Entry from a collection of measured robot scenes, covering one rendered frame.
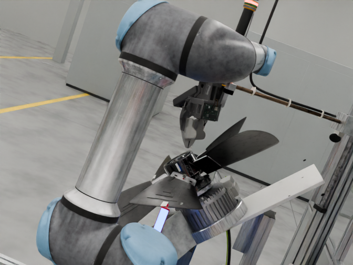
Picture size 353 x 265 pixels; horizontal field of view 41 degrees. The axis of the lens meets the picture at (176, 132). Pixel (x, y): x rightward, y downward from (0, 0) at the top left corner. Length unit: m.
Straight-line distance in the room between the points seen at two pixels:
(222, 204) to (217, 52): 0.92
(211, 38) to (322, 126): 6.37
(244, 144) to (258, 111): 5.48
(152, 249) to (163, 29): 0.39
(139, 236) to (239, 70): 0.35
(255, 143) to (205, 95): 0.34
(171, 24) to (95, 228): 0.39
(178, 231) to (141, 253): 0.80
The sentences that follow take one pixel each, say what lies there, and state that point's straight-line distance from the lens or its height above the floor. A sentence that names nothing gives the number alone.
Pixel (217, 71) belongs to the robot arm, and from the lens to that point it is 0.86.
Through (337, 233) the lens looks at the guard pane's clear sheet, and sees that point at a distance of 2.32.
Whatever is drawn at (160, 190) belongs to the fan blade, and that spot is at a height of 1.17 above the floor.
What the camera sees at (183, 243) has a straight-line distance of 1.65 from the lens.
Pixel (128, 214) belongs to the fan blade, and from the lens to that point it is 1.72.
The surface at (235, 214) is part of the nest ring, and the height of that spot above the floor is 1.14.
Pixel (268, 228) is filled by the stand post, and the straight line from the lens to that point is 1.77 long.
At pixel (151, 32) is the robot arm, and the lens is 0.86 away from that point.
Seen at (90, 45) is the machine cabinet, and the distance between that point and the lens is 9.11.
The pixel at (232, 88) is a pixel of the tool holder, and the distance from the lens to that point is 1.59.
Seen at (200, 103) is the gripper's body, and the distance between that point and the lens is 1.34.
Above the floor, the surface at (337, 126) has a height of 1.52.
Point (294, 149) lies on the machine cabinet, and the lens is 7.19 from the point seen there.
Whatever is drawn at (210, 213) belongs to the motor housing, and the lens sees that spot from 1.65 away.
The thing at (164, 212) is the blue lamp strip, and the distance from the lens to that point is 1.31.
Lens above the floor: 1.64
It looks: 11 degrees down
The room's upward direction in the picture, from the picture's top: 21 degrees clockwise
